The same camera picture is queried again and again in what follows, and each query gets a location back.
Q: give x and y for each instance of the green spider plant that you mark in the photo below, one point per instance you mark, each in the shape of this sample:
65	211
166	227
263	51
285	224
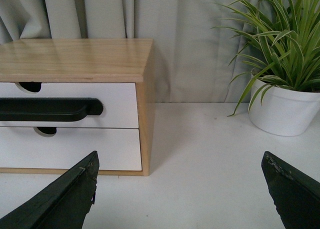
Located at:
286	34

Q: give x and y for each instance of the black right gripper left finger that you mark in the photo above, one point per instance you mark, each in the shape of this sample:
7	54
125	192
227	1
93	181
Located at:
63	204

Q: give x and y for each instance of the wooden drawer cabinet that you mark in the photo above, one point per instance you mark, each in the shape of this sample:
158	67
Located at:
31	62

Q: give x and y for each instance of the black drawer handle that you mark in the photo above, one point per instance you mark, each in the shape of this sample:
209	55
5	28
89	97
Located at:
56	109

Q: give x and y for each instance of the white drawer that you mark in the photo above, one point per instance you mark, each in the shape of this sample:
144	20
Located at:
119	103
23	147

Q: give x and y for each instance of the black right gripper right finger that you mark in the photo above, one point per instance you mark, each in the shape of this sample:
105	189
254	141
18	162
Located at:
295	195

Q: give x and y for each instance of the grey curtain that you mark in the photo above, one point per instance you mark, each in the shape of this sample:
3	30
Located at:
194	57

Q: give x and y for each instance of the white plant pot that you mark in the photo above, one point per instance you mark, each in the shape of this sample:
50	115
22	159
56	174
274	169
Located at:
281	111

